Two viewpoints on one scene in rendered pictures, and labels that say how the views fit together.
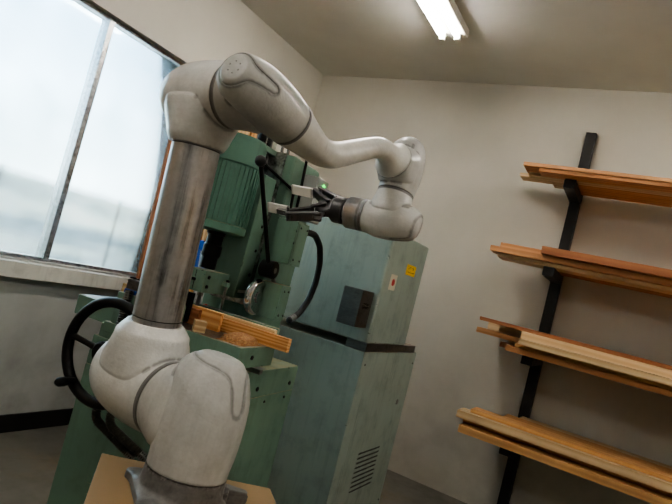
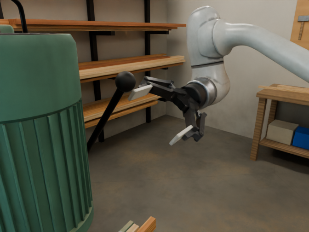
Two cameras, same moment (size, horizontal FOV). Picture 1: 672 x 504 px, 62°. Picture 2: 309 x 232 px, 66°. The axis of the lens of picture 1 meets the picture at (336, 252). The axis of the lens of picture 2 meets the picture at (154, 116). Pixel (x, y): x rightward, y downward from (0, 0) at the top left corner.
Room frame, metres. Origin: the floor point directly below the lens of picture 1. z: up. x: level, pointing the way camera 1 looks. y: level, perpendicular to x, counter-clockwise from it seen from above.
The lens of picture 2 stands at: (1.53, 0.66, 1.51)
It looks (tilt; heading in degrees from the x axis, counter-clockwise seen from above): 20 degrees down; 282
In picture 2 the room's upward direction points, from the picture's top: straight up
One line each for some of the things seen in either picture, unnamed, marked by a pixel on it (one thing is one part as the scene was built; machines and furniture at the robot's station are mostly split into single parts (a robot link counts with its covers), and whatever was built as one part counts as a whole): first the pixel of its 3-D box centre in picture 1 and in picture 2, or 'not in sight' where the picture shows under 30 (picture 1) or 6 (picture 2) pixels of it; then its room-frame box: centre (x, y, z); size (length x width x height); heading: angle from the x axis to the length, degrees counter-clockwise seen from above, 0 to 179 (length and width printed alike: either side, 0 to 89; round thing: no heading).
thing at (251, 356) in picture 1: (164, 329); not in sight; (1.69, 0.44, 0.87); 0.61 x 0.30 x 0.06; 68
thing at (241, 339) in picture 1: (240, 337); not in sight; (1.61, 0.20, 0.91); 0.12 x 0.09 x 0.03; 158
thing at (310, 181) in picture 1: (311, 199); not in sight; (2.03, 0.13, 1.40); 0.10 x 0.06 x 0.16; 158
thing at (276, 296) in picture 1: (271, 300); not in sight; (1.89, 0.17, 1.02); 0.09 x 0.07 x 0.12; 68
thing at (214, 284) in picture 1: (207, 283); not in sight; (1.80, 0.37, 1.03); 0.14 x 0.07 x 0.09; 158
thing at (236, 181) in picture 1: (229, 184); (25, 142); (1.78, 0.38, 1.35); 0.18 x 0.18 x 0.31
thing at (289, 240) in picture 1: (289, 242); not in sight; (1.92, 0.16, 1.23); 0.09 x 0.08 x 0.15; 158
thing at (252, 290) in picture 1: (255, 297); not in sight; (1.86, 0.22, 1.02); 0.12 x 0.03 x 0.12; 158
